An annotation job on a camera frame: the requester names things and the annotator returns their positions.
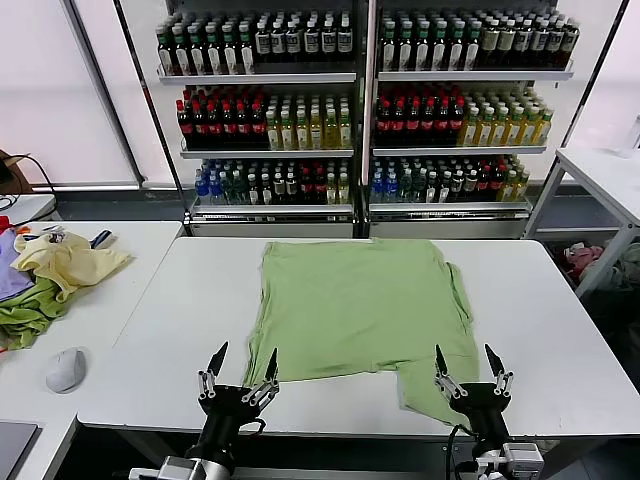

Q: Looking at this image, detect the crumpled green garment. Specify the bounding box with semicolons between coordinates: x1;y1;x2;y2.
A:
0;277;76;351

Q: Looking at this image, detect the white printed cloth item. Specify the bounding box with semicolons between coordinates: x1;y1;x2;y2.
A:
42;223;69;246

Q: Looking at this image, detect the grey garment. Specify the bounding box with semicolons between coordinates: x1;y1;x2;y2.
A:
582;244;640;292

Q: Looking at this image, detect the white computer mouse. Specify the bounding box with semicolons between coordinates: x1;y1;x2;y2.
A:
44;347;89;395

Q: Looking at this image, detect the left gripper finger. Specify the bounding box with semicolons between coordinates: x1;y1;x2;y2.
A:
241;347;280;406
197;341;230;400

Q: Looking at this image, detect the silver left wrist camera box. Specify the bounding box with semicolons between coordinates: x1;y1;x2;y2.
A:
159;455;199;480

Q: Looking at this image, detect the pink garment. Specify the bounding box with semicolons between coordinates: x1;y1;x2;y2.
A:
563;242;609;281

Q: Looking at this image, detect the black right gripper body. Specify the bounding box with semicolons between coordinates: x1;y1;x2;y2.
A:
448;381;512;447

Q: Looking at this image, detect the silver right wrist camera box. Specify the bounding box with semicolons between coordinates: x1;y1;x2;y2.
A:
501;441;545;474

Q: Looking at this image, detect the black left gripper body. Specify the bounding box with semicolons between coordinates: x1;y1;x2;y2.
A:
197;383;267;455

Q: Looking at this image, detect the light green t-shirt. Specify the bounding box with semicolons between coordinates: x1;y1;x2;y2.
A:
242;238;482;430

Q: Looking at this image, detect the dark bottle grey label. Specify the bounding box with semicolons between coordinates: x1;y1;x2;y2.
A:
563;20;582;66
531;19;550;69
548;20;566;68
515;19;533;69

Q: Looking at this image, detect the pale yellow shirt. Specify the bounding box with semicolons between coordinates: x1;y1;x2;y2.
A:
10;232;135;303

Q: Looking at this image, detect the white metal frame table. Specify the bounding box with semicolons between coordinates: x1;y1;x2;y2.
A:
522;146;640;301

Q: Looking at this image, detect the dark bottle green cap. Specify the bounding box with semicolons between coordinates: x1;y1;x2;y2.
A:
236;23;255;75
172;25;191;76
396;22;415;71
464;22;482;71
221;24;239;76
414;22;432;71
188;25;207;76
379;22;397;71
448;22;466;71
156;25;175;76
205;24;223;76
431;22;449;71

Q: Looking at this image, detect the metal shelf rack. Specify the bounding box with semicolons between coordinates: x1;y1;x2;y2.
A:
367;0;632;240
115;0;372;239

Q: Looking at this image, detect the brown cardboard box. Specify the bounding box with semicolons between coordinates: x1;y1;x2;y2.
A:
0;148;32;194

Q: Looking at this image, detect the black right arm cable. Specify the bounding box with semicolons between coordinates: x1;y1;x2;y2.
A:
446;423;482;480

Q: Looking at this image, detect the thin black cable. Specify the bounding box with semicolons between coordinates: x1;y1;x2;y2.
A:
14;153;57;194

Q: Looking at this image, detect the blue white striped cloth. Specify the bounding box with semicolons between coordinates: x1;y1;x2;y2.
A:
88;228;119;250

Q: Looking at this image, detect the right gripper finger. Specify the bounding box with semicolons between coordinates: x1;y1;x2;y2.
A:
483;342;515;400
433;343;470;400

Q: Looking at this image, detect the dark grey tablet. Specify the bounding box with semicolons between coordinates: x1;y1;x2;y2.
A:
0;422;41;474

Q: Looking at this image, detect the tea bottle beige label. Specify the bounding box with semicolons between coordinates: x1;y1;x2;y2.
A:
498;19;517;69
481;19;500;69

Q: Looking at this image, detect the purple garment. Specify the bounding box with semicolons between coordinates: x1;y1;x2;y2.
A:
0;234;36;303

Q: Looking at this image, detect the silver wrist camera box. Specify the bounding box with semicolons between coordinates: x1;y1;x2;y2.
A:
501;441;545;474
159;455;199;480

